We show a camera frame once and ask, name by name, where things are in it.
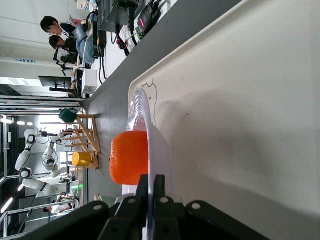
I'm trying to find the person in white shirt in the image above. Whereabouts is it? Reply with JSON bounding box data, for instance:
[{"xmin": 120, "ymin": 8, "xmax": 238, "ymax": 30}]
[{"xmin": 43, "ymin": 202, "xmax": 74, "ymax": 216}]

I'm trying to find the dark green box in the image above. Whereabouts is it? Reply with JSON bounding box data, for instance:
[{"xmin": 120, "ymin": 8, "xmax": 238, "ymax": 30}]
[{"xmin": 58, "ymin": 107, "xmax": 79, "ymax": 124}]

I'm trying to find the white box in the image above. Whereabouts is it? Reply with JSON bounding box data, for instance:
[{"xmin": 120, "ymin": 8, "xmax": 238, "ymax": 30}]
[{"xmin": 81, "ymin": 69, "xmax": 98, "ymax": 95}]

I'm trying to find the wooden mug rack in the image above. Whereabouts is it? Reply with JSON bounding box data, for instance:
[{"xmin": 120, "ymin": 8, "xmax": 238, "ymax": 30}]
[{"xmin": 64, "ymin": 114, "xmax": 102, "ymax": 171}]

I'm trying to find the black controller with red light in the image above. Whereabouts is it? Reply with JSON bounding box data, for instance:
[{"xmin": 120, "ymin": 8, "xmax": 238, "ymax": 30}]
[{"xmin": 136, "ymin": 0, "xmax": 162, "ymax": 40}]

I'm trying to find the pale green bowl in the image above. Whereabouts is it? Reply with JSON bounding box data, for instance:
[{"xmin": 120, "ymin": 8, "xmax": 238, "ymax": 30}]
[{"xmin": 93, "ymin": 194, "xmax": 121, "ymax": 208}]

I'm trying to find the grey computer case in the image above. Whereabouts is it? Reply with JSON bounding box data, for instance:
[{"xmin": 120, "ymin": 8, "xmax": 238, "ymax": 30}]
[{"xmin": 99, "ymin": 0, "xmax": 141, "ymax": 33}]

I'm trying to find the cream tray with bear print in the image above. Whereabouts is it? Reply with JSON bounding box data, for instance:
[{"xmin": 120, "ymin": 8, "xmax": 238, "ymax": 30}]
[{"xmin": 121, "ymin": 0, "xmax": 320, "ymax": 240}]

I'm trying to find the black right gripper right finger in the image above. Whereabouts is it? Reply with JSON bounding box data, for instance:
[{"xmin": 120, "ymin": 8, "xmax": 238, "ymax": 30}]
[{"xmin": 152, "ymin": 174, "xmax": 181, "ymax": 240}]

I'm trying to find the orange fruit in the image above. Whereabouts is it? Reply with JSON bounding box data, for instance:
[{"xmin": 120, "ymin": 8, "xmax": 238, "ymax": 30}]
[{"xmin": 109, "ymin": 130, "xmax": 149, "ymax": 186}]

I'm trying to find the white round plate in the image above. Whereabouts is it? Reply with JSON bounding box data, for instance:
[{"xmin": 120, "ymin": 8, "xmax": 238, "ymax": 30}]
[{"xmin": 126, "ymin": 88, "xmax": 185, "ymax": 240}]

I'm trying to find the blue bag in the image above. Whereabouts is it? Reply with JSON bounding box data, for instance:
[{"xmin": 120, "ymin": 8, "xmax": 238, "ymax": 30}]
[{"xmin": 74, "ymin": 12, "xmax": 100, "ymax": 65}]

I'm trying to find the person with dark hair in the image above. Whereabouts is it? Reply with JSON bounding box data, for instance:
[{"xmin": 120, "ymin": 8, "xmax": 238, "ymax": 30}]
[{"xmin": 48, "ymin": 34, "xmax": 81, "ymax": 64}]

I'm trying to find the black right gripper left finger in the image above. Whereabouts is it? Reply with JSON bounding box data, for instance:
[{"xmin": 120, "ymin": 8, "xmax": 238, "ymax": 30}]
[{"xmin": 98, "ymin": 174, "xmax": 150, "ymax": 240}]

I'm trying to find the person with glasses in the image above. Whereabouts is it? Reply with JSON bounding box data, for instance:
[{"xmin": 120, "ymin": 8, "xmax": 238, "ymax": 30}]
[{"xmin": 40, "ymin": 15, "xmax": 79, "ymax": 38}]

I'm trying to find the yellow mug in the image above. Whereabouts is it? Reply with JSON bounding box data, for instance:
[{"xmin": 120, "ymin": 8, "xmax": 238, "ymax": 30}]
[{"xmin": 71, "ymin": 151, "xmax": 94, "ymax": 168}]

